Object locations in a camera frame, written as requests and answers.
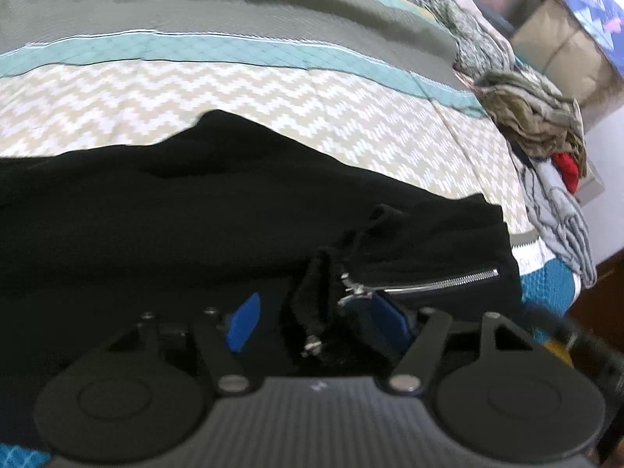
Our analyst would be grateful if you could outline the chevron and teal striped bedspread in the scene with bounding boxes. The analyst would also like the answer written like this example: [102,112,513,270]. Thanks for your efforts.
[0,0,581,347]

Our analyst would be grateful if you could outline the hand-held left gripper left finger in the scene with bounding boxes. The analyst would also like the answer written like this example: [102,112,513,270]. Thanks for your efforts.
[106,292,264,395]

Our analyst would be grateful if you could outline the red cloth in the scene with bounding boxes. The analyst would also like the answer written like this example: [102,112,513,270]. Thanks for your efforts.
[551,152,582,194]

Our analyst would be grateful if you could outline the grey crumpled cloth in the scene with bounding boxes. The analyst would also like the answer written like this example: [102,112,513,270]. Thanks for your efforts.
[509,141,598,289]

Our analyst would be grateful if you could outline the teal lattice bed sheet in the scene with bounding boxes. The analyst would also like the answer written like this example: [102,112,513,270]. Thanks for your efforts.
[0,443,52,468]

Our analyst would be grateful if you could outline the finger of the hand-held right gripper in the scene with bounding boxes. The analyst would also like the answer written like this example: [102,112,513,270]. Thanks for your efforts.
[523,302,577,349]

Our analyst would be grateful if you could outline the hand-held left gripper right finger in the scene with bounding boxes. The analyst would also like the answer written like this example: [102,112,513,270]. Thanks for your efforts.
[341,291,542,395]

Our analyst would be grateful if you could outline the black and white patterned cloth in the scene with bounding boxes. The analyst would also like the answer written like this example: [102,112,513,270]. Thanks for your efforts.
[351,0,516,94]

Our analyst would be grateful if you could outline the black pants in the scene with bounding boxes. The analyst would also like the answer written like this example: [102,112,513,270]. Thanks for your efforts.
[0,110,526,449]

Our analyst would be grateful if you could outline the olive crumpled cloth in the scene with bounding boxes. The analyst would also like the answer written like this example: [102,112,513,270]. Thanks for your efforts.
[475,71,587,181]

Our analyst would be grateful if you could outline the beige pillow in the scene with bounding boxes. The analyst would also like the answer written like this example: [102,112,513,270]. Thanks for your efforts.
[512,0,620,109]

